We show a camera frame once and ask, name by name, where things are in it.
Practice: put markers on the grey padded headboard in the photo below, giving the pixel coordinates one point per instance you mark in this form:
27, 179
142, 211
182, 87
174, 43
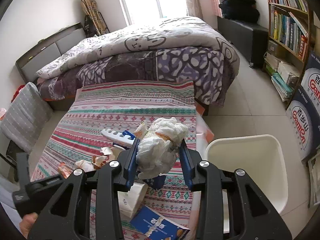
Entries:
47, 50

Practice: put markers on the white cartoon print duvet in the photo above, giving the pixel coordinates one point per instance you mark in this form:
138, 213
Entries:
161, 34

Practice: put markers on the striped patterned tablecloth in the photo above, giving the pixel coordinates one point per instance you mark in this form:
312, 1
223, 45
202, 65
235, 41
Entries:
123, 106

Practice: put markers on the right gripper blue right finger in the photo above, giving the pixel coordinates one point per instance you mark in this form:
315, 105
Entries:
187, 165

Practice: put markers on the upper Ganten water carton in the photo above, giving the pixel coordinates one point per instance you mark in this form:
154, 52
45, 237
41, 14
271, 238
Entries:
311, 77

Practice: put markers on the wooden bookshelf with books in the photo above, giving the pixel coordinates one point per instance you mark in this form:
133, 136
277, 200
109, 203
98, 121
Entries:
290, 38

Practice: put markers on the blue biscuit box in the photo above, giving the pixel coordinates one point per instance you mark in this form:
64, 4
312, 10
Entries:
156, 226

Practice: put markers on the white plastic bag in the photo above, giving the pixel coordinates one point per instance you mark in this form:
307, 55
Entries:
158, 146

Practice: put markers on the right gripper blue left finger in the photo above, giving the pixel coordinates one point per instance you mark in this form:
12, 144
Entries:
130, 168

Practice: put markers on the white plastic trash bin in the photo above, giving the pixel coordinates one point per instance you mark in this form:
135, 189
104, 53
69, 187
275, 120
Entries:
260, 156

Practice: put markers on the plaid coat on rack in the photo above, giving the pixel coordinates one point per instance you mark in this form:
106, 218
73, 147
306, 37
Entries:
91, 11

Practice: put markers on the pile of dark clothes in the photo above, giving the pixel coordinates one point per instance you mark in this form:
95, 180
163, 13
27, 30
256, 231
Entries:
241, 10

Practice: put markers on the purple patterned blanket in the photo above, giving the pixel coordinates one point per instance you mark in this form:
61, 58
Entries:
211, 72

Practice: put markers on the person's left hand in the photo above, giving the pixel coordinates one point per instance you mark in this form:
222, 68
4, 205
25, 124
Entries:
27, 223

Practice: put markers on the orange snack wrapper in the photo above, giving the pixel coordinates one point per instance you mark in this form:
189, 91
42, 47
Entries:
64, 170

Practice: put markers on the black storage bench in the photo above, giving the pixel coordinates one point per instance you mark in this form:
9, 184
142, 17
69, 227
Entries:
248, 38

